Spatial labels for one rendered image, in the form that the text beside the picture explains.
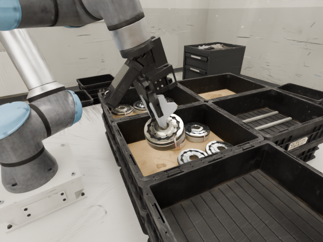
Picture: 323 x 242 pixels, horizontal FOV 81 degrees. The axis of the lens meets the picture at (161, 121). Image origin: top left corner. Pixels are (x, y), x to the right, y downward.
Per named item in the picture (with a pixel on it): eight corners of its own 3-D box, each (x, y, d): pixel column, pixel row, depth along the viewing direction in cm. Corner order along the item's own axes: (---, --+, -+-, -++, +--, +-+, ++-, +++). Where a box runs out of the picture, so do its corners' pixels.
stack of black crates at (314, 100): (314, 134, 199) (333, 93, 177) (300, 143, 185) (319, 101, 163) (276, 118, 228) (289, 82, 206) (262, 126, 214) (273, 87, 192)
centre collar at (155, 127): (159, 138, 46) (159, 136, 46) (150, 126, 49) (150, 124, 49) (177, 128, 47) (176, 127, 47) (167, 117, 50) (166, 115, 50)
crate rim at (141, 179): (140, 190, 43) (140, 183, 42) (111, 127, 67) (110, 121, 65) (265, 145, 58) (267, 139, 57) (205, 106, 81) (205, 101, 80)
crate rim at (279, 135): (265, 145, 58) (267, 138, 57) (205, 106, 81) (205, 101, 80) (338, 118, 73) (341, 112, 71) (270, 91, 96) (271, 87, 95)
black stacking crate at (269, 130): (256, 168, 63) (266, 139, 57) (203, 126, 86) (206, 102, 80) (327, 138, 77) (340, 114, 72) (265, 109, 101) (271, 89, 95)
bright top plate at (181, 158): (188, 175, 54) (188, 174, 53) (172, 154, 62) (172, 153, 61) (217, 165, 57) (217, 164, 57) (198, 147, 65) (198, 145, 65)
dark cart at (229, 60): (202, 124, 246) (210, 50, 201) (180, 110, 279) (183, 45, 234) (232, 112, 275) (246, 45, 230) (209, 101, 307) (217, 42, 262)
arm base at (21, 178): (6, 202, 52) (-10, 176, 48) (1, 173, 62) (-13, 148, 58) (64, 175, 61) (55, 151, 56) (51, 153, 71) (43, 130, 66)
